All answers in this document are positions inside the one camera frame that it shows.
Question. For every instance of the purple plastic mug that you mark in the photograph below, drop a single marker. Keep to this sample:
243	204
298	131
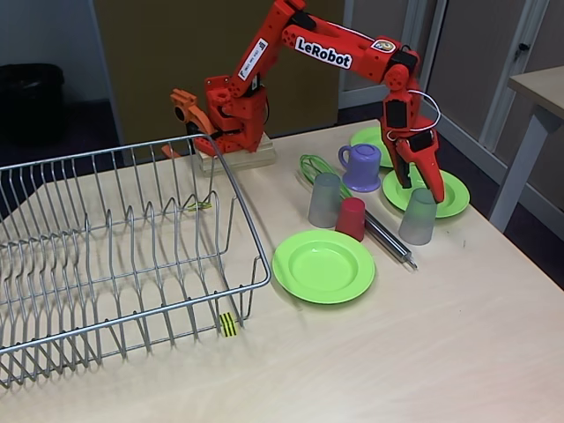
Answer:
363	167

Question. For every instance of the translucent grey plastic cup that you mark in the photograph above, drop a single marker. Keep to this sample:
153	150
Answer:
324	202
416	220

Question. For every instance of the red plastic cup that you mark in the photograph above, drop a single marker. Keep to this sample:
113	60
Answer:
351	220

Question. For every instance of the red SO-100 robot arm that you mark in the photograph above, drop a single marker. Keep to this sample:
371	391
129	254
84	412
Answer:
365	61

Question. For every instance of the green plastic plate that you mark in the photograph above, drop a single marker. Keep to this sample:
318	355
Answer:
324	269
454	196
368	136

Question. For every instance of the grey office cabinet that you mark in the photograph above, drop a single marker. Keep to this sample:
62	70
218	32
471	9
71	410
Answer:
476	66

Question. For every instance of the beige side table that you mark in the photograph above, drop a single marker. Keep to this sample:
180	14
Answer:
542	83

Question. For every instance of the black cabinet key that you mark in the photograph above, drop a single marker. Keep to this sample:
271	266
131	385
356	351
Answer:
523	49

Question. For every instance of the wooden base block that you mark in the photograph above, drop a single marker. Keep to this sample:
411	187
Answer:
260	156

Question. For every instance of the yellow black tape marker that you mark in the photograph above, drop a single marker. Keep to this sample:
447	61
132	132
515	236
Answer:
200	205
229	325

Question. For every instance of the orange plastic clamp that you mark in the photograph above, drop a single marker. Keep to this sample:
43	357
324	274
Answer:
194	116

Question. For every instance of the brown cork board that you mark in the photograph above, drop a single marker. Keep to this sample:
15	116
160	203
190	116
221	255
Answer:
154	66

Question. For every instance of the black trash bin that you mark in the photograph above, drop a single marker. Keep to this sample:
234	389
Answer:
31	101

